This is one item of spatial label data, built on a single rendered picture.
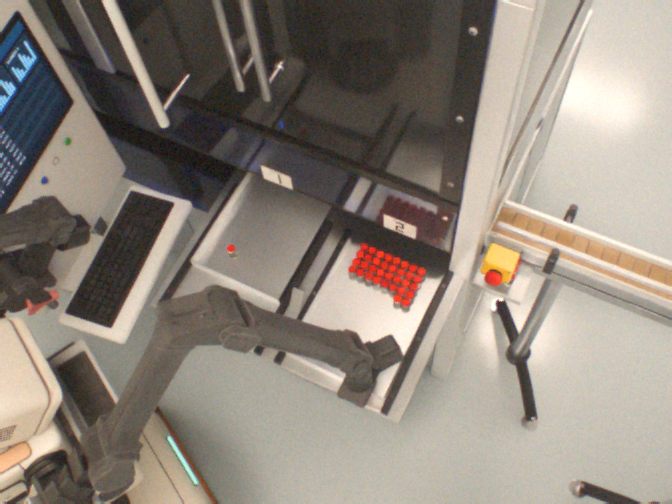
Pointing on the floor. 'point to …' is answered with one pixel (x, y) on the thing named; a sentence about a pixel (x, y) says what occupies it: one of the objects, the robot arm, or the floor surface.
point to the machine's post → (488, 153)
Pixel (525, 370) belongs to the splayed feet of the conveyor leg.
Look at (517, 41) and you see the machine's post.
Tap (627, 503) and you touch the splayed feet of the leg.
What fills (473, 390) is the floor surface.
